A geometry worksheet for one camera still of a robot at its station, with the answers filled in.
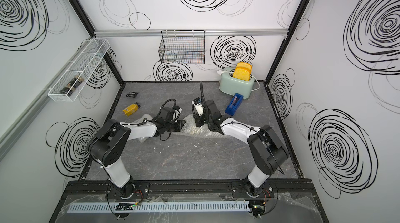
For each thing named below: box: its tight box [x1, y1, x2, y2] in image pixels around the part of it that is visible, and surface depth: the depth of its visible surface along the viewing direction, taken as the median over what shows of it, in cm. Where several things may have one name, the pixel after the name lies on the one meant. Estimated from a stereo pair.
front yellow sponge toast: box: [232, 66, 252, 82], surface depth 101 cm
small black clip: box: [125, 91, 139, 99], surface depth 114 cm
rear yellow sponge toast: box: [236, 61, 253, 71], surface depth 101 cm
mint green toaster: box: [219, 67, 256, 99], surface depth 107 cm
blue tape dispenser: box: [224, 92, 244, 117], surface depth 104 cm
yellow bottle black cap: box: [122, 102, 141, 117], surface depth 103 cm
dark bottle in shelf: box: [59, 76, 84, 97], surface depth 69 cm
